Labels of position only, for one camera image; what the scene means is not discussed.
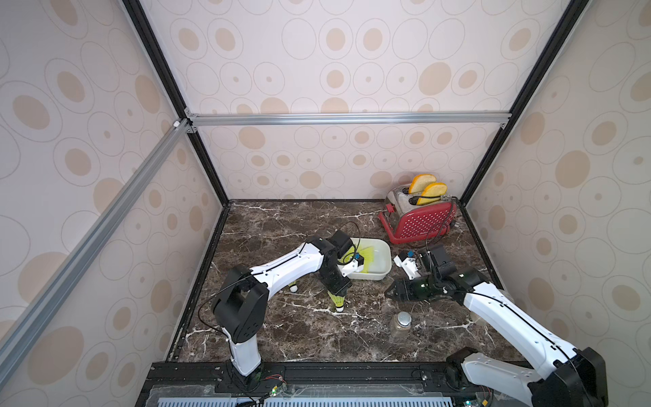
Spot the yellow shuttlecock six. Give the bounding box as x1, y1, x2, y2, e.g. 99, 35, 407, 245
328, 292, 345, 313

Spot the yellow shuttlecock two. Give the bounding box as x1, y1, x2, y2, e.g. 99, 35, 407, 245
358, 247, 376, 274

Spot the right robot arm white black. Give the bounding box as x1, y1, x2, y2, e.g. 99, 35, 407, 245
385, 245, 609, 406

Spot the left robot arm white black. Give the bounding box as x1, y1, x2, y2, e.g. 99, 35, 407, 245
197, 230, 366, 384

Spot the white plastic storage box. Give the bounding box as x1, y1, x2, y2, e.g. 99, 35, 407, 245
338, 237, 393, 281

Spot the glass spice jar silver lid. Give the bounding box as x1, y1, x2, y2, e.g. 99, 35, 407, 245
389, 311, 412, 342

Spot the red toaster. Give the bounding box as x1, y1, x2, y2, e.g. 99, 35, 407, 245
379, 185, 458, 244

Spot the yellow bread slice front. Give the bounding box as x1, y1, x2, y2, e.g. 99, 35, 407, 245
416, 182, 448, 206

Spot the yellow bread slice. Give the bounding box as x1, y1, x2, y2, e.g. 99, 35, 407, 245
407, 174, 437, 194
416, 182, 448, 206

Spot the yellow bread slice rear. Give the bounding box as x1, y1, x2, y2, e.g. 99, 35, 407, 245
407, 174, 437, 194

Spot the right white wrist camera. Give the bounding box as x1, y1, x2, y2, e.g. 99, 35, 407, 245
393, 250, 421, 281

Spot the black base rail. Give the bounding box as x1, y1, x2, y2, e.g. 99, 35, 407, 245
135, 362, 520, 406

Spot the aluminium frame bar rear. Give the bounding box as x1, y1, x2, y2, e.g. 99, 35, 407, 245
189, 111, 511, 127

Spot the aluminium frame bar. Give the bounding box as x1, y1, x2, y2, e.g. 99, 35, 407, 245
189, 111, 511, 127
1, 119, 190, 387

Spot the aluminium frame bar left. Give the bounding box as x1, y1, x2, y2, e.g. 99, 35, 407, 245
1, 119, 190, 387

